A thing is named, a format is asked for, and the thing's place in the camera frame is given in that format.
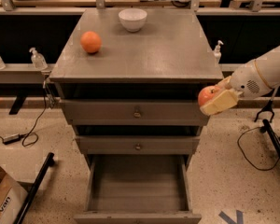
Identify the black cable on floor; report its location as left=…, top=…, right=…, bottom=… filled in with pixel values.
left=236, top=126, right=280, bottom=173

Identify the grey top drawer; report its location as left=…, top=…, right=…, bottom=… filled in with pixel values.
left=61, top=100, right=209, bottom=126

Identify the black power adapter with cable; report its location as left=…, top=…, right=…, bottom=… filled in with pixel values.
left=0, top=92, right=47, bottom=147

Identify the white pump bottle right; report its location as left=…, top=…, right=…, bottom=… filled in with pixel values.
left=213, top=40, right=224, bottom=62

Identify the white ceramic bowl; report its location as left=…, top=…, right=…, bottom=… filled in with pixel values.
left=119, top=8, right=147, bottom=32

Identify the grey wooden drawer cabinet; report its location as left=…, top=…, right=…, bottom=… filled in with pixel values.
left=49, top=7, right=226, bottom=173

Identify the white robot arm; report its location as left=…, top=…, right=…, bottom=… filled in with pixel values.
left=199, top=46, right=280, bottom=116

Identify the grey middle drawer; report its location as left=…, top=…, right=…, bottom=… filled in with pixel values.
left=76, top=136, right=199, bottom=155

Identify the clear pump bottle left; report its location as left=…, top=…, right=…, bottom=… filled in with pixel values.
left=29, top=48, right=48, bottom=70

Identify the grabber tool with black claw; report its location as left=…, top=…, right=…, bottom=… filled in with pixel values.
left=254, top=88, right=278, bottom=122

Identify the black pole on floor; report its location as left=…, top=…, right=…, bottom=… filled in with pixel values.
left=13, top=152, right=55, bottom=224

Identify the red apple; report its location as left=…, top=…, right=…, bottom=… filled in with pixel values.
left=198, top=86, right=220, bottom=106

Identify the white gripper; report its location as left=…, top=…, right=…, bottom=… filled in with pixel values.
left=200, top=60, right=272, bottom=116

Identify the orange fruit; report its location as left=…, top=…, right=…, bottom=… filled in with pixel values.
left=80, top=31, right=102, bottom=53

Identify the cardboard box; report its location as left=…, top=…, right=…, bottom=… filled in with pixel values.
left=0, top=166, right=27, bottom=224

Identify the grey open bottom drawer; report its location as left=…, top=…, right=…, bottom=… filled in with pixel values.
left=74, top=155, right=202, bottom=224

